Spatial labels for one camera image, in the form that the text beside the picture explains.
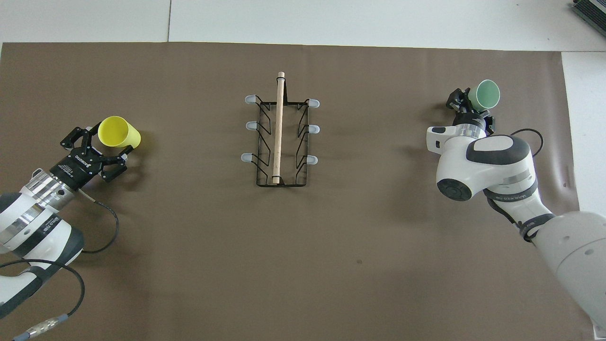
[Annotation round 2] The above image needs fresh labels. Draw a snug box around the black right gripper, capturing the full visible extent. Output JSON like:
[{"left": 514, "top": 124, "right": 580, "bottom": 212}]
[{"left": 446, "top": 88, "right": 495, "bottom": 133}]

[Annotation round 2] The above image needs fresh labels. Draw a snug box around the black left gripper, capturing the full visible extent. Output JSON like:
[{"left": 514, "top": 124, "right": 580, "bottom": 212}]
[{"left": 50, "top": 126, "right": 134, "bottom": 191}]

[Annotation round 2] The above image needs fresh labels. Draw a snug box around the light green plastic cup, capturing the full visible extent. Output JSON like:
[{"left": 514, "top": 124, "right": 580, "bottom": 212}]
[{"left": 466, "top": 79, "right": 500, "bottom": 113}]

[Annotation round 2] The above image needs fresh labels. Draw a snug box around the yellow plastic cup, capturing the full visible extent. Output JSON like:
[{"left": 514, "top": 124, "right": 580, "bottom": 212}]
[{"left": 98, "top": 116, "right": 142, "bottom": 150}]

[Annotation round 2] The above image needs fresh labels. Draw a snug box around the dark ribbed device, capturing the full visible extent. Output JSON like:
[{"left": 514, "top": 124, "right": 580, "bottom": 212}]
[{"left": 570, "top": 0, "right": 606, "bottom": 25}]

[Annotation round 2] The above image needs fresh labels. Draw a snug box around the brown paper mat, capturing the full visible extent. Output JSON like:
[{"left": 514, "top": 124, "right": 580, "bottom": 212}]
[{"left": 0, "top": 42, "right": 595, "bottom": 341}]

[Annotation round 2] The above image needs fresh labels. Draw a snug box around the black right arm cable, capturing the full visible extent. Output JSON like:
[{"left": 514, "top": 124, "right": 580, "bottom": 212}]
[{"left": 510, "top": 128, "right": 545, "bottom": 158}]

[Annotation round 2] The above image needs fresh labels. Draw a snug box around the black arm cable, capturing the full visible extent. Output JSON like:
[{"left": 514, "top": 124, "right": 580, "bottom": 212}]
[
  {"left": 510, "top": 128, "right": 545, "bottom": 158},
  {"left": 0, "top": 188, "right": 120, "bottom": 341}
]

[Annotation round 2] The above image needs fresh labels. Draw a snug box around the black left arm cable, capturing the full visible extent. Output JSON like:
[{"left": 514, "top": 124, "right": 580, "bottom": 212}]
[{"left": 0, "top": 188, "right": 120, "bottom": 341}]

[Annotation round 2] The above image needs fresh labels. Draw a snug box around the black wire cup rack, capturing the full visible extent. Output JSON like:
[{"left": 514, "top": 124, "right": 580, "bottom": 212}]
[{"left": 241, "top": 72, "right": 321, "bottom": 188}]

